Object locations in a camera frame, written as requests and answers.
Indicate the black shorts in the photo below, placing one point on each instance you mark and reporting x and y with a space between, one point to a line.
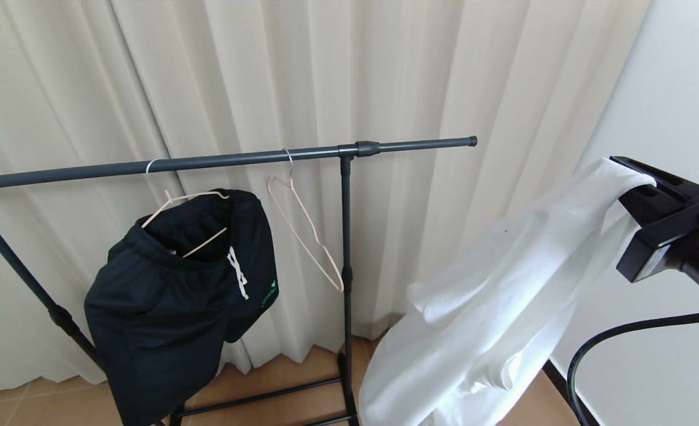
160 331

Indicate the white garment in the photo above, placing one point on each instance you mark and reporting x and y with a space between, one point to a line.
503 307

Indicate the black clothes rack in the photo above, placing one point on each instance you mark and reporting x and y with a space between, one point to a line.
237 158

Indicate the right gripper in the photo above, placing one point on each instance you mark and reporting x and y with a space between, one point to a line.
692 236

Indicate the pink clothes hanger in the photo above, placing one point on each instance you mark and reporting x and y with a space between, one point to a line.
290 177
160 210

